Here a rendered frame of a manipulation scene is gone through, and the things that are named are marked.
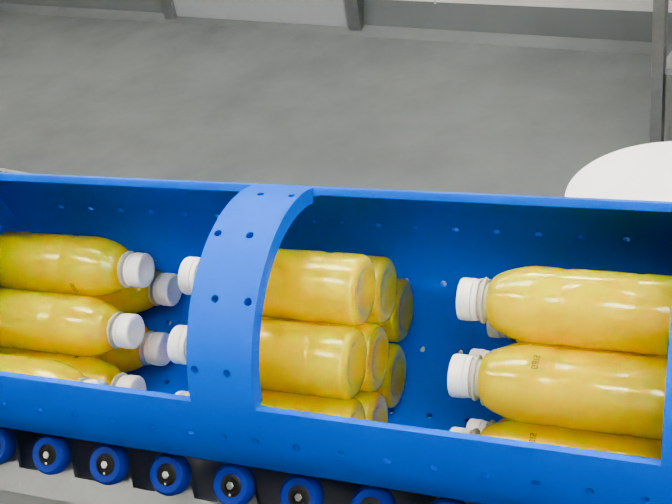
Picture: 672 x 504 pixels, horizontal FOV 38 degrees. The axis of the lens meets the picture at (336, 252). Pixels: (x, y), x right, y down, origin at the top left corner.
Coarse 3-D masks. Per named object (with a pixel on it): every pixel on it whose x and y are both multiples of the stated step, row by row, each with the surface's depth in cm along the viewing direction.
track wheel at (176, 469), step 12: (168, 456) 102; (180, 456) 102; (156, 468) 103; (168, 468) 102; (180, 468) 101; (156, 480) 102; (168, 480) 102; (180, 480) 101; (168, 492) 102; (180, 492) 102
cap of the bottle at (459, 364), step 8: (456, 360) 87; (464, 360) 87; (448, 368) 87; (456, 368) 86; (464, 368) 86; (448, 376) 86; (456, 376) 86; (464, 376) 86; (448, 384) 86; (456, 384) 86; (464, 384) 86; (448, 392) 87; (456, 392) 87; (464, 392) 86
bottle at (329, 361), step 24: (264, 336) 92; (288, 336) 91; (312, 336) 91; (336, 336) 90; (360, 336) 92; (264, 360) 91; (288, 360) 90; (312, 360) 89; (336, 360) 89; (360, 360) 93; (264, 384) 92; (288, 384) 91; (312, 384) 90; (336, 384) 89; (360, 384) 93
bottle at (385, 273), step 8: (368, 256) 99; (376, 256) 99; (384, 256) 99; (376, 264) 97; (384, 264) 98; (392, 264) 100; (376, 272) 97; (384, 272) 98; (392, 272) 100; (376, 280) 96; (384, 280) 99; (392, 280) 101; (376, 288) 96; (384, 288) 99; (392, 288) 101; (376, 296) 96; (384, 296) 99; (392, 296) 101; (376, 304) 96; (384, 304) 99; (392, 304) 101; (376, 312) 97; (384, 312) 98; (368, 320) 98; (376, 320) 98; (384, 320) 99
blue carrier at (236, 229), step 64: (0, 192) 120; (64, 192) 115; (128, 192) 111; (192, 192) 107; (256, 192) 95; (320, 192) 95; (384, 192) 93; (448, 192) 91; (192, 256) 117; (256, 256) 87; (448, 256) 105; (512, 256) 102; (576, 256) 99; (640, 256) 96; (192, 320) 87; (256, 320) 86; (448, 320) 107; (0, 384) 97; (64, 384) 94; (192, 384) 88; (256, 384) 86; (192, 448) 94; (256, 448) 90; (320, 448) 86; (384, 448) 83; (448, 448) 81; (512, 448) 78; (576, 448) 77
